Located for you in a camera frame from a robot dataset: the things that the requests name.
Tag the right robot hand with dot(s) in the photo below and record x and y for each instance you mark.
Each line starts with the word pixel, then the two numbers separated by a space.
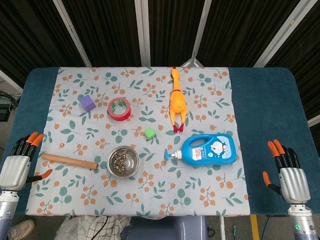
pixel 293 182

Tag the floral tablecloth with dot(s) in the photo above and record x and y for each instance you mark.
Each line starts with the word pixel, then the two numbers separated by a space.
pixel 150 195

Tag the beige shoe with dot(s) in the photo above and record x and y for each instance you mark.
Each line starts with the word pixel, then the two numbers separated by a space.
pixel 21 228

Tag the crushed nut pieces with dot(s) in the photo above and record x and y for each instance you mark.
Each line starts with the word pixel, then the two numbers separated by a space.
pixel 120 160

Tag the white checked cloth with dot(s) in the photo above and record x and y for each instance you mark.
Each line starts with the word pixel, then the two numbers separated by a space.
pixel 95 227

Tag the wooden pestle rod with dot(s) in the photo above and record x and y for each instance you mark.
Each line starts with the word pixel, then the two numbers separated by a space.
pixel 70 161

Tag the teal blue table cover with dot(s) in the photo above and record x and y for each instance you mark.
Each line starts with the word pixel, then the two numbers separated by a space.
pixel 262 100

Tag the grey metal stand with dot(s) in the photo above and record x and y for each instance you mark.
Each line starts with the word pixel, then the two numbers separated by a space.
pixel 192 63

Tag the orange rubber chicken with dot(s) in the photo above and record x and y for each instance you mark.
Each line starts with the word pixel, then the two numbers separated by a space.
pixel 178 100

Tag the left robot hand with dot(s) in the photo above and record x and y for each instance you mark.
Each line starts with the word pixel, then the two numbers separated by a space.
pixel 15 172

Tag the black electronic device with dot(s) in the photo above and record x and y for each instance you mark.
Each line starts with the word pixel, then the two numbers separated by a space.
pixel 3 110

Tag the white frame post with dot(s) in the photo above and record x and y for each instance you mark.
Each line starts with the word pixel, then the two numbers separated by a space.
pixel 201 32
pixel 287 31
pixel 72 35
pixel 142 32

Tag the purple foam cube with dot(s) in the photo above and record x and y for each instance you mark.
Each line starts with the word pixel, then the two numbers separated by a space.
pixel 87 103

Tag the blue pump detergent bottle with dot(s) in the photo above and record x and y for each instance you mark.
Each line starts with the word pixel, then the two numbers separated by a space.
pixel 212 152

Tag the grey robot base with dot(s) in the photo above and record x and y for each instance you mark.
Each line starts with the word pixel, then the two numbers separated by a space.
pixel 170 228

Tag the green foam cube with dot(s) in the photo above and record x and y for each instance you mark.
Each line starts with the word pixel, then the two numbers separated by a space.
pixel 150 133

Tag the stainless steel bowl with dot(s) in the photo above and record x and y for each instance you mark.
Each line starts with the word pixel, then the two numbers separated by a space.
pixel 134 160

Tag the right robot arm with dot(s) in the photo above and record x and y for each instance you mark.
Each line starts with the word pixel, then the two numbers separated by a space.
pixel 302 225

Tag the red tape roll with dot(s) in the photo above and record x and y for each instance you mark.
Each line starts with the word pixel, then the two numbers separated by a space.
pixel 120 117

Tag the white table leg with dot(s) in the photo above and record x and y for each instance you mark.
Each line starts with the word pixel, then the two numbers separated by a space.
pixel 222 230

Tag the white frame bar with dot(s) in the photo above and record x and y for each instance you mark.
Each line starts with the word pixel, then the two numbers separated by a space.
pixel 315 121
pixel 10 81

